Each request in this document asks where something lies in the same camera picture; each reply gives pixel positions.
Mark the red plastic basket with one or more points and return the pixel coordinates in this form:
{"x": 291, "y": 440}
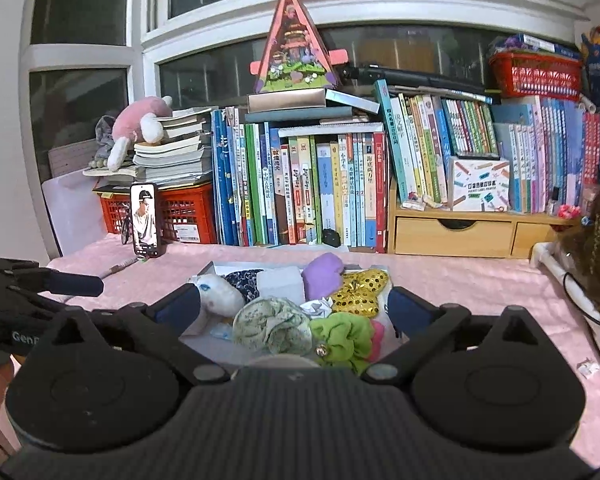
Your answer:
{"x": 535, "y": 77}

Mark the dark teal flat book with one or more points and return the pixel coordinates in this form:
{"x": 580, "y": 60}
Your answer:
{"x": 300, "y": 115}

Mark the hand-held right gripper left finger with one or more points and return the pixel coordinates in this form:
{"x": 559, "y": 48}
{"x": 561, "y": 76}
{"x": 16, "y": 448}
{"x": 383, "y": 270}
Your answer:
{"x": 177, "y": 307}

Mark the stack of flat paperback books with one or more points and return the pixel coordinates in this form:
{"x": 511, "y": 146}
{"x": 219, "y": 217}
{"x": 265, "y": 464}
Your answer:
{"x": 175, "y": 160}

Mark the crumpled white paper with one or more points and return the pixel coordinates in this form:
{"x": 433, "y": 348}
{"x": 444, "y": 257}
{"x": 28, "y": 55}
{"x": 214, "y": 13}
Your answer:
{"x": 588, "y": 367}

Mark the light green floral scrunchie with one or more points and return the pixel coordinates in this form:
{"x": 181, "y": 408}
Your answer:
{"x": 270, "y": 325}

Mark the bright green scrunchie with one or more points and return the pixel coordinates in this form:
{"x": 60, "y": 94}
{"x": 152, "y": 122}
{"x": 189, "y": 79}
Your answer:
{"x": 345, "y": 335}

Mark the small black pouch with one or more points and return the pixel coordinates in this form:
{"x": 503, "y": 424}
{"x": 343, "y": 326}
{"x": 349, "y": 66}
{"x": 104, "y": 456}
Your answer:
{"x": 331, "y": 238}

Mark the pink tablecloth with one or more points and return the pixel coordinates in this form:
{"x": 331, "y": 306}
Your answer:
{"x": 480, "y": 280}

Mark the small plastic packets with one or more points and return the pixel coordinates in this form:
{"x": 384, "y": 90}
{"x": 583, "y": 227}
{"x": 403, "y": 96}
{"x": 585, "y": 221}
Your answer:
{"x": 425, "y": 202}

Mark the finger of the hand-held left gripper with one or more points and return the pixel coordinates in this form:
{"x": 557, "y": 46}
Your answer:
{"x": 70, "y": 285}

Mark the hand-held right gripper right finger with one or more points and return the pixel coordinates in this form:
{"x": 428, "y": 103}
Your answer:
{"x": 410, "y": 310}

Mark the gold sequin bow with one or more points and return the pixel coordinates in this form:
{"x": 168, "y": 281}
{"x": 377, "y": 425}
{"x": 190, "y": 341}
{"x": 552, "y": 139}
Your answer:
{"x": 355, "y": 295}

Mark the smartphone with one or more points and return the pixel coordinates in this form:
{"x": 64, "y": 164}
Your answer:
{"x": 145, "y": 220}

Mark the white pipe frame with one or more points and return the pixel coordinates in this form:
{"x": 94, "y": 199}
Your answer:
{"x": 550, "y": 260}

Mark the pink triangular toy house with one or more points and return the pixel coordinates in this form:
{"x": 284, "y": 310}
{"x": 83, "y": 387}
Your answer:
{"x": 295, "y": 45}

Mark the pink white plush toy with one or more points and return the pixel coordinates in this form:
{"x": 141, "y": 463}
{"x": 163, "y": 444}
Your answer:
{"x": 135, "y": 120}

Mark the white flat book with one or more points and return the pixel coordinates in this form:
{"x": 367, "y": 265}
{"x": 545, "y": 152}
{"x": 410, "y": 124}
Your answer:
{"x": 355, "y": 101}

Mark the long black device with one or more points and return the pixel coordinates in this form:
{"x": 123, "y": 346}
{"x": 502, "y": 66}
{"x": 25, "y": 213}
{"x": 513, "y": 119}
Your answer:
{"x": 420, "y": 77}

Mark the black phone stand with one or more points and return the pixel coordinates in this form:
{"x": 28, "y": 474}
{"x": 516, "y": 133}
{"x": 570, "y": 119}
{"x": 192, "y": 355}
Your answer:
{"x": 126, "y": 227}

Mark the purple plush toy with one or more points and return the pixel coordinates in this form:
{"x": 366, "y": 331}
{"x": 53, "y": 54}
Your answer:
{"x": 322, "y": 272}

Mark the red plastic crate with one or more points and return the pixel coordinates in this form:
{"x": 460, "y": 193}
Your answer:
{"x": 190, "y": 212}

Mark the dark blue floral cloth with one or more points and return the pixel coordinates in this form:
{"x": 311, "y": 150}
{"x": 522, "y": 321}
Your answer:
{"x": 245, "y": 282}

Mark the grey plush toy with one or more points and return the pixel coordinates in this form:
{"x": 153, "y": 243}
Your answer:
{"x": 104, "y": 135}

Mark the pink soft pad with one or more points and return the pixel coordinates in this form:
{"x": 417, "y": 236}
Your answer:
{"x": 378, "y": 335}

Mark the beige flat book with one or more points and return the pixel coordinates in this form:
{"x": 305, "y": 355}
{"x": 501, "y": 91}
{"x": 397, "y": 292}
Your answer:
{"x": 285, "y": 101}

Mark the white pencil print box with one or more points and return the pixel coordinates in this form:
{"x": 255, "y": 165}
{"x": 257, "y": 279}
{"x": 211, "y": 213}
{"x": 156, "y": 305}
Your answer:
{"x": 480, "y": 185}

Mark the white cardboard box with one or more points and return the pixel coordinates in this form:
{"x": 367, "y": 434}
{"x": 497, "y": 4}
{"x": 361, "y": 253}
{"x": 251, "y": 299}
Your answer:
{"x": 200, "y": 342}

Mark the wooden drawer organizer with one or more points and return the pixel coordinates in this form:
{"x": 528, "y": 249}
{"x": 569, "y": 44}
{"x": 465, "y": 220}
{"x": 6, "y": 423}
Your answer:
{"x": 455, "y": 237}

